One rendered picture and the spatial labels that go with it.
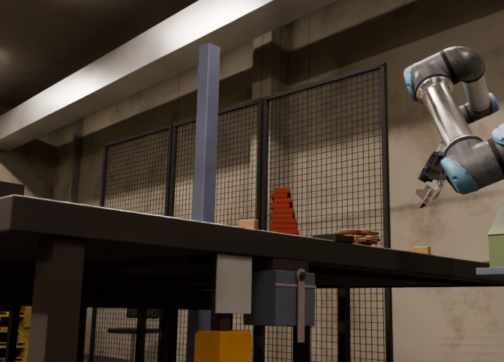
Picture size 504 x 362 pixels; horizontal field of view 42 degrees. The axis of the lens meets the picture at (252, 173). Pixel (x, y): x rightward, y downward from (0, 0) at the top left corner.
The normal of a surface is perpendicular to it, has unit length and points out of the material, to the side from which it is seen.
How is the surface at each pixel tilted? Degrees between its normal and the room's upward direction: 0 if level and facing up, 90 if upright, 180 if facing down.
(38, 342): 90
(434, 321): 90
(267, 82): 90
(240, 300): 90
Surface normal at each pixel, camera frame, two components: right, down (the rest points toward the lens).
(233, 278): 0.71, -0.13
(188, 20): -0.76, -0.15
